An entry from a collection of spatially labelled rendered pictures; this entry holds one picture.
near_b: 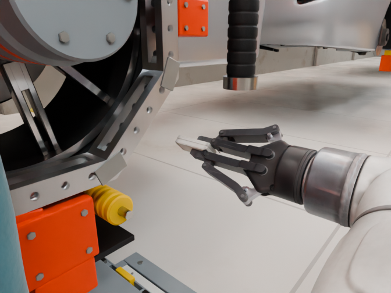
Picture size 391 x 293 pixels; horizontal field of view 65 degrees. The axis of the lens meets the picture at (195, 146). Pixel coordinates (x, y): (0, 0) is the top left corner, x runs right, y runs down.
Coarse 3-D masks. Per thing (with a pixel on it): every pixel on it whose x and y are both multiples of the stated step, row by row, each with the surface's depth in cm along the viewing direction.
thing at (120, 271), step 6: (102, 258) 93; (108, 264) 93; (114, 264) 93; (114, 270) 93; (120, 270) 88; (126, 276) 86; (132, 276) 86; (132, 282) 86; (138, 288) 85; (144, 288) 84
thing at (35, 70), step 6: (30, 66) 62; (36, 66) 63; (42, 66) 64; (0, 72) 59; (30, 72) 63; (36, 72) 63; (0, 78) 59; (36, 78) 64; (0, 84) 59; (0, 90) 59; (6, 90) 60; (0, 96) 59; (6, 96) 60
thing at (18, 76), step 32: (0, 64) 45; (96, 64) 67; (128, 64) 60; (32, 96) 50; (64, 96) 71; (96, 96) 58; (32, 128) 51; (64, 128) 61; (96, 128) 58; (32, 160) 52
